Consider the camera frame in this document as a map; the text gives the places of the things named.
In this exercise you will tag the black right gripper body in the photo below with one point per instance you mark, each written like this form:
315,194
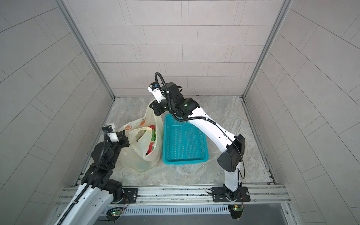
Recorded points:
163,106

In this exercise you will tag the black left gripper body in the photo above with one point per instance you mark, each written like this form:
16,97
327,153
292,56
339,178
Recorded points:
123,143

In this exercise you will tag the yellow printed plastic bag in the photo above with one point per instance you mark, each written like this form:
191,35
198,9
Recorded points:
138,117

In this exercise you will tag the pink dragon fruit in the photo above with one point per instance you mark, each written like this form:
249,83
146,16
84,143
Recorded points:
153,138

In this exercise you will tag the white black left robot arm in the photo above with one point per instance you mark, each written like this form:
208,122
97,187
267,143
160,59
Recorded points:
97,189

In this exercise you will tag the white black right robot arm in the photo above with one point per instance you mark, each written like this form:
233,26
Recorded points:
231,146

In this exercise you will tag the teal plastic basket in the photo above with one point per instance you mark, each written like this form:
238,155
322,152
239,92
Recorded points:
183,143

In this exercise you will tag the left green circuit board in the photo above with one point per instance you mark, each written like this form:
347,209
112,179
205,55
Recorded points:
114,213

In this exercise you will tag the green circuit board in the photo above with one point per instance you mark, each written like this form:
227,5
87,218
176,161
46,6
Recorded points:
236,210
114,213

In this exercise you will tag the right green circuit board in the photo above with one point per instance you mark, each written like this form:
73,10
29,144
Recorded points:
236,210

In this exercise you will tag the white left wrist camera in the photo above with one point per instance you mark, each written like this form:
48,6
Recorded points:
109,130

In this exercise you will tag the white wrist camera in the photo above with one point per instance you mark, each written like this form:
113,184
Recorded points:
109,130
156,92

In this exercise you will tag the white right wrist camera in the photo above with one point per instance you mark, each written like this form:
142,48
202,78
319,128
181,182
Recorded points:
156,92

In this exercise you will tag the grey aluminium corner post left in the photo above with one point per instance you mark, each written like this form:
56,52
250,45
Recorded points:
86,50

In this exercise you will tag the grey aluminium corner post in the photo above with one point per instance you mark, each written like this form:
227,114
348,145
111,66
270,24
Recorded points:
274,31
86,50

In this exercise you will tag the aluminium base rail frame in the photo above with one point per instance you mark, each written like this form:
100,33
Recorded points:
190,200

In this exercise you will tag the grey aluminium corner post right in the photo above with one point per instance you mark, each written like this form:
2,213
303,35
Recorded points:
274,31

